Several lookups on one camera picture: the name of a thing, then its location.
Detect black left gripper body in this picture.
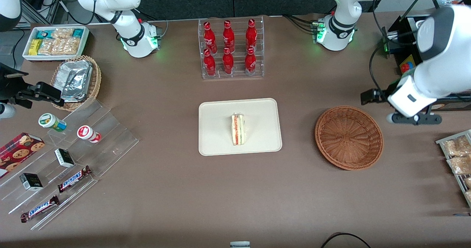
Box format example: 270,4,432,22
374,89,392,103

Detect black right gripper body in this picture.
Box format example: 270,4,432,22
0,63,33,109

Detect triangle sandwich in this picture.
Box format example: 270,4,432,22
231,113,246,146

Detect large brown wicker basket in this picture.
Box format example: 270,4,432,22
315,105,384,171

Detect small tan wicker basket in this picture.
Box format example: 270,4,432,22
50,55,102,111

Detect cream plastic tray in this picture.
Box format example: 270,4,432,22
198,98,283,156

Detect green lid yogurt cup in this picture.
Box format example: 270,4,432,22
38,113,67,132

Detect silver foil packet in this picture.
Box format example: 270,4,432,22
59,60,93,94
61,91,88,102

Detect white rectangular snack bin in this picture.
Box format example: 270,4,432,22
22,26,90,62

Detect clear bag of crackers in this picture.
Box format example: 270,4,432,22
39,38,63,56
52,28,74,40
61,38,81,55

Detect yellow snack pack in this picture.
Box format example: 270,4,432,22
29,39,43,56

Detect red lid yogurt cup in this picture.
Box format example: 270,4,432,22
77,125,102,143

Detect black countertop appliance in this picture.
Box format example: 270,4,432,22
382,14,471,112

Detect red cookie box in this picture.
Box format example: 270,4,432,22
0,132,45,178

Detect small black carton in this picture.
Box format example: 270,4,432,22
20,173,43,191
54,148,75,168

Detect clear acrylic step display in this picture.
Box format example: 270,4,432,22
0,99,139,231

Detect steel appliance pan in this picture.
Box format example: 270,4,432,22
406,18,430,31

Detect snickers chocolate bar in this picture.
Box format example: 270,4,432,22
57,166,92,193
20,195,60,223

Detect red cola bottle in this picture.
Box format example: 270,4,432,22
203,49,217,77
245,19,258,52
245,47,257,75
222,47,234,75
223,20,235,53
203,21,217,54

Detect clear acrylic bottle rack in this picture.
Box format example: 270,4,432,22
198,16,265,80

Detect grey wire rack tray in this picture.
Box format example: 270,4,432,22
435,129,471,208

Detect aluminium frame profile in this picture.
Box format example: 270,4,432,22
20,0,68,25

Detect black hanging arm cable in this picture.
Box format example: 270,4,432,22
369,0,435,92

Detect black arm base cables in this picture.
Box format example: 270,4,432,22
283,14,318,33

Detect black looped cable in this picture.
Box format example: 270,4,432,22
320,232,372,248

